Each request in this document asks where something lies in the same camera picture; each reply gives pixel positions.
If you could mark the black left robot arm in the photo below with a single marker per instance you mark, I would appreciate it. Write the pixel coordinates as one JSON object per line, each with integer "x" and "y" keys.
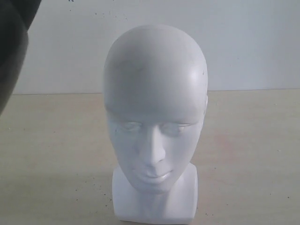
{"x": 16, "y": 17}

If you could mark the white mannequin head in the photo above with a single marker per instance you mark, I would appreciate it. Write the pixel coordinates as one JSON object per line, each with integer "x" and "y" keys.
{"x": 155, "y": 95}

